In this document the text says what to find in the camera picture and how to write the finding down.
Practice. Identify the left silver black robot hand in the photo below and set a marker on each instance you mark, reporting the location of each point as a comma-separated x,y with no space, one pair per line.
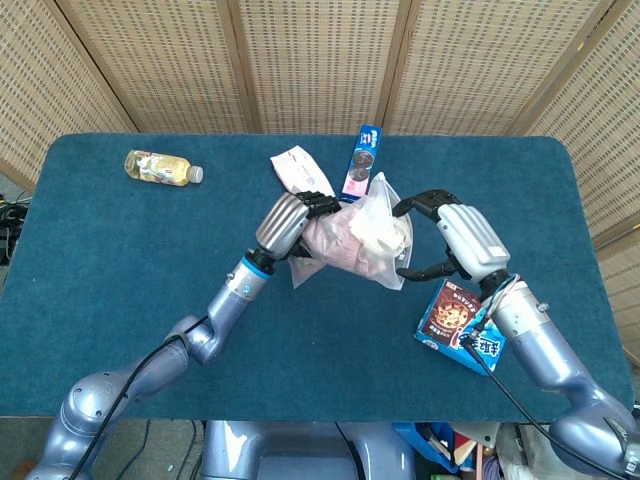
281,225

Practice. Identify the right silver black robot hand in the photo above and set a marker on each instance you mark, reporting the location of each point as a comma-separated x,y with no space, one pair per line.
472,240

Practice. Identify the white translucent zip bag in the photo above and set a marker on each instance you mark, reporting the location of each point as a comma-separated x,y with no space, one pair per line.
305,272

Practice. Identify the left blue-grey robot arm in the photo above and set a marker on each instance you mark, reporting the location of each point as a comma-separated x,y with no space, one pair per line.
225,305

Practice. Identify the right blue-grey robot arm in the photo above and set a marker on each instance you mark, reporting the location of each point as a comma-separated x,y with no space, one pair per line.
545,345

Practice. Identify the blue chocolate chip cookie box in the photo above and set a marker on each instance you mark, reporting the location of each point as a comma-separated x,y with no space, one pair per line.
445,320

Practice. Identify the blue sandwich cookie box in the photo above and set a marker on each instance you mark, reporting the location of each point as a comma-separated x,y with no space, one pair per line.
362,160

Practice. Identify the blue carpeted table top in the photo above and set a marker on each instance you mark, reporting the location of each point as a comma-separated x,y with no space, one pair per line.
325,350

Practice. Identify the yellow drink plastic bottle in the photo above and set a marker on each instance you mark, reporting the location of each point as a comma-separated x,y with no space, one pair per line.
160,169

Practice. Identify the woven wicker folding screen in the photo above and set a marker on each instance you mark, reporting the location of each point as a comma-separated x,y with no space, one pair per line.
320,65

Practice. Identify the blue-grey robot torso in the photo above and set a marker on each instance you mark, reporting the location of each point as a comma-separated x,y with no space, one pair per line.
300,455

